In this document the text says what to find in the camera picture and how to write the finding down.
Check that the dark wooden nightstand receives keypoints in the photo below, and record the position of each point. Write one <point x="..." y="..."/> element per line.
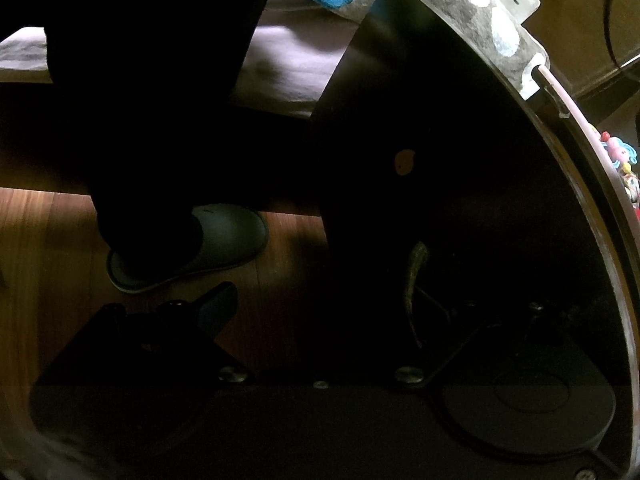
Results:
<point x="620" y="270"/>

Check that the iridescent prism toy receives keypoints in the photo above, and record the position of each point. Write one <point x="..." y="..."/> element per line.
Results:
<point x="631" y="186"/>

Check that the pink caterpillar toy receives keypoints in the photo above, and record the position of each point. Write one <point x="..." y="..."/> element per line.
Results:
<point x="620" y="152"/>

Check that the person's leg in dark trousers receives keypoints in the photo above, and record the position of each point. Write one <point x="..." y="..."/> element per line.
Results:
<point x="150" y="85"/>

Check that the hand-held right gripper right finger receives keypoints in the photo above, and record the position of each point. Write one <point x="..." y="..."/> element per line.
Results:
<point x="450" y="356"/>

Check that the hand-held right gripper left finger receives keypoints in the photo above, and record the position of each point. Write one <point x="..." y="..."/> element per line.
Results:
<point x="220" y="306"/>

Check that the grey slipper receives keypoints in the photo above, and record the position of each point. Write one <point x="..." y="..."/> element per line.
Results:
<point x="225" y="240"/>

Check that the dark wooden headboard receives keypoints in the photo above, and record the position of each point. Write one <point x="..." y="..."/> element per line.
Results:
<point x="575" y="35"/>

